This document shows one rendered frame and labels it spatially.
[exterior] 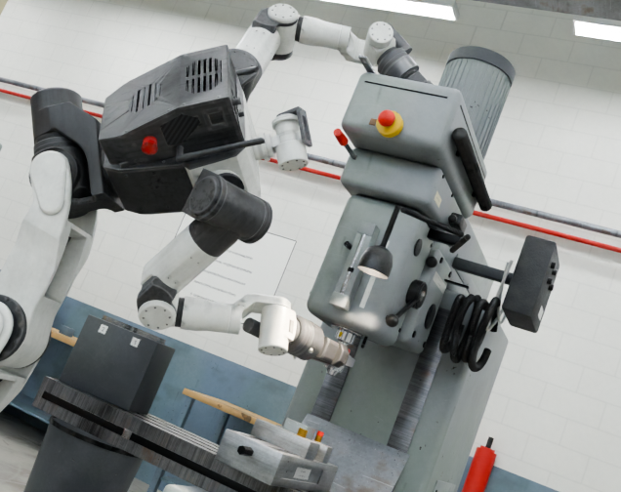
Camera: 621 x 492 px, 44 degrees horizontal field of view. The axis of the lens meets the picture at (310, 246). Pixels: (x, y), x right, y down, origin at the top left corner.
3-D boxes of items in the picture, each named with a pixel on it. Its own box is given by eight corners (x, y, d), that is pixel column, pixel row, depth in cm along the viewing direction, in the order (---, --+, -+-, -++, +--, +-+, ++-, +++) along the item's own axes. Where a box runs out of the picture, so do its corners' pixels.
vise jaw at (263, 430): (304, 458, 173) (310, 441, 174) (249, 433, 180) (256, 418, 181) (313, 461, 178) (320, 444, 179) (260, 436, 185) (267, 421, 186)
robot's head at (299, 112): (271, 151, 169) (302, 140, 166) (265, 115, 171) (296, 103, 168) (285, 159, 174) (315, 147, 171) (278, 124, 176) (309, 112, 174)
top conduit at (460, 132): (464, 142, 173) (469, 128, 174) (446, 138, 175) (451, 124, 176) (489, 213, 213) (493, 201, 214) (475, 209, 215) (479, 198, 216)
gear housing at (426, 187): (430, 205, 179) (444, 166, 180) (336, 181, 189) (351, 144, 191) (454, 250, 208) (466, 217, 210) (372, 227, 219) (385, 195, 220)
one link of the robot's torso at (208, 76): (70, 152, 147) (254, 112, 144) (90, 58, 171) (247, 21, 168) (126, 258, 168) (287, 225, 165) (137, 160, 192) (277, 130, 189)
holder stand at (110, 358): (128, 411, 195) (160, 337, 199) (58, 380, 202) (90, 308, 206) (147, 415, 207) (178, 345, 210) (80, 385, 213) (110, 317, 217)
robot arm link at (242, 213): (183, 243, 150) (229, 200, 145) (175, 210, 156) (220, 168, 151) (226, 263, 158) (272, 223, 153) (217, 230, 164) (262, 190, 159)
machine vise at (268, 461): (270, 485, 161) (290, 435, 163) (213, 459, 168) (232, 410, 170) (328, 494, 192) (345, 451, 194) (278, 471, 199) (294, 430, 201)
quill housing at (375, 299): (377, 335, 176) (425, 208, 182) (298, 307, 185) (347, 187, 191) (396, 351, 193) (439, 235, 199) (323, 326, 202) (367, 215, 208)
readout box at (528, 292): (535, 318, 194) (561, 242, 198) (500, 307, 198) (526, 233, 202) (541, 336, 212) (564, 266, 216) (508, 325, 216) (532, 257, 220)
